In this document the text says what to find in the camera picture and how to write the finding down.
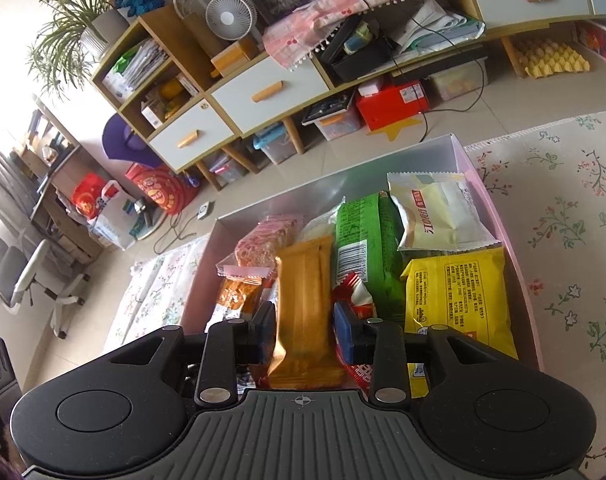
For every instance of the long orange snack bar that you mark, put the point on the long orange snack bar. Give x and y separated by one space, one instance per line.
304 356

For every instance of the grey office chair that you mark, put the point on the grey office chair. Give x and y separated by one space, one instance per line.
18 274

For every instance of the yellow egg tray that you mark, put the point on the yellow egg tray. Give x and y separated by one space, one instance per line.
538 58

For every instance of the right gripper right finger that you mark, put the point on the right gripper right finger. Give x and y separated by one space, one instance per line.
386 352

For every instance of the red cardboard box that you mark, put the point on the red cardboard box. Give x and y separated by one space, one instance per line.
392 104

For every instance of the white shopping bag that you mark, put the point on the white shopping bag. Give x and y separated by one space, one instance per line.
118 220

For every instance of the floral tablecloth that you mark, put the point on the floral tablecloth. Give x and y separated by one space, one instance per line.
541 192

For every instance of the pink cardboard box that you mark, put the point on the pink cardboard box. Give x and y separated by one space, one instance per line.
311 200

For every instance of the white desk fan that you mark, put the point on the white desk fan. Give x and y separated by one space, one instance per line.
230 20

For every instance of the potted green plant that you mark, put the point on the potted green plant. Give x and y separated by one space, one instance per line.
57 58

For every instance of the small orange silver snack packet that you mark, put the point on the small orange silver snack packet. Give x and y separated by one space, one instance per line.
243 290

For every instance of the yellow snack packet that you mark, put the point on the yellow snack packet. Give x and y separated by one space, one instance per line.
465 291

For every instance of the pink rice cracker packet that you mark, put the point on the pink rice cracker packet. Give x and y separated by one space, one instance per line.
258 249

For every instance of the black storage box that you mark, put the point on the black storage box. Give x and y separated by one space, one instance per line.
356 47

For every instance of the red snack packet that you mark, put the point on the red snack packet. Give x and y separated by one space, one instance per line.
352 307

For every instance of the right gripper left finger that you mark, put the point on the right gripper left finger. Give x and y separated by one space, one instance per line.
228 345

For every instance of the cream white snack packet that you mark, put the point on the cream white snack packet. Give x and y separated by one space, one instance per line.
437 212

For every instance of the green snack packet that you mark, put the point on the green snack packet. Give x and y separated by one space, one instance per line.
367 236

